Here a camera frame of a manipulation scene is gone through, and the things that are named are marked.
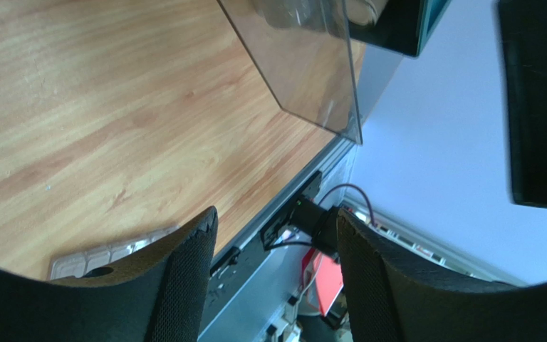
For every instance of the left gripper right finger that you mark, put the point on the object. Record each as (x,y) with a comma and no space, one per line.
(394,295)

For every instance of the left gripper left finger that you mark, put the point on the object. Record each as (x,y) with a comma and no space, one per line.
(155,294)

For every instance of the clear drawer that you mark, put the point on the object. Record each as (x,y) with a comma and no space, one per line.
(310,74)

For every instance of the foundation bottle black cap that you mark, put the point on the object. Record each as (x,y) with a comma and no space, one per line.
(364,12)

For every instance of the clear plastic bottle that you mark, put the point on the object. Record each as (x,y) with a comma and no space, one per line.
(312,15)

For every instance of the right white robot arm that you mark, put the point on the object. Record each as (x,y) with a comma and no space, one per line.
(523,35)

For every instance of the eyeshadow palette clear case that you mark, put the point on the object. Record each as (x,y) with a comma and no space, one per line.
(80,263)

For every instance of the teal drawer cabinet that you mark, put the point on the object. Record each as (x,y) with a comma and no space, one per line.
(400,26)

